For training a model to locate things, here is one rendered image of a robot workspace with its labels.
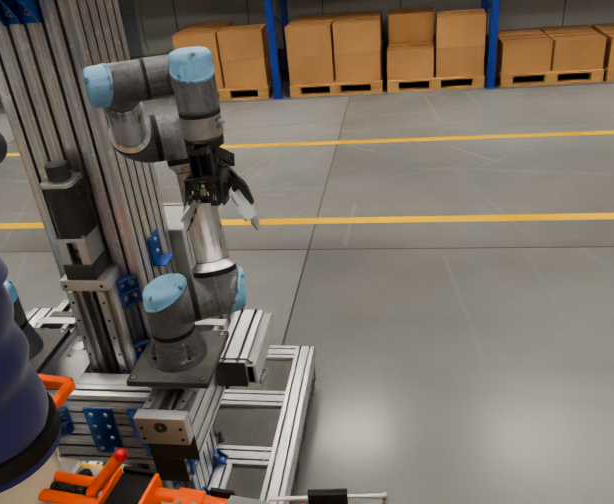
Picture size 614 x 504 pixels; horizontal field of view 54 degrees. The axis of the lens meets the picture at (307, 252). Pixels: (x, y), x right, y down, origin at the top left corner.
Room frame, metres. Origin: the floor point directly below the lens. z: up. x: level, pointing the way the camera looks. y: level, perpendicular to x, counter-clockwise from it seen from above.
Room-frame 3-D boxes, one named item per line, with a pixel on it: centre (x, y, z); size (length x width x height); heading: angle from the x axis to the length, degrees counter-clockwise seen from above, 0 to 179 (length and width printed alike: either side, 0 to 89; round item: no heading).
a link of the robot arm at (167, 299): (1.32, 0.37, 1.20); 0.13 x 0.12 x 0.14; 106
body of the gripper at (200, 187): (1.06, 0.17, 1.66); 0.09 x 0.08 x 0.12; 170
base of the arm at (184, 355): (1.32, 0.38, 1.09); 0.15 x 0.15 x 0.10
